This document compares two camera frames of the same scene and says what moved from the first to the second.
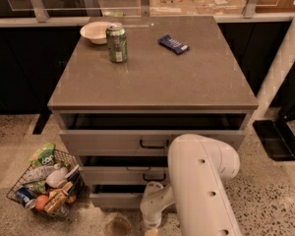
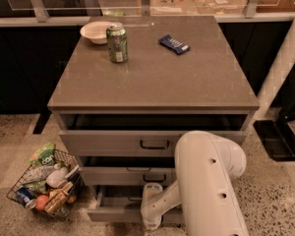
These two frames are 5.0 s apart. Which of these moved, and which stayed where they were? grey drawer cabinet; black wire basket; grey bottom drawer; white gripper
Moved: grey bottom drawer
Stayed: white gripper; black wire basket; grey drawer cabinet
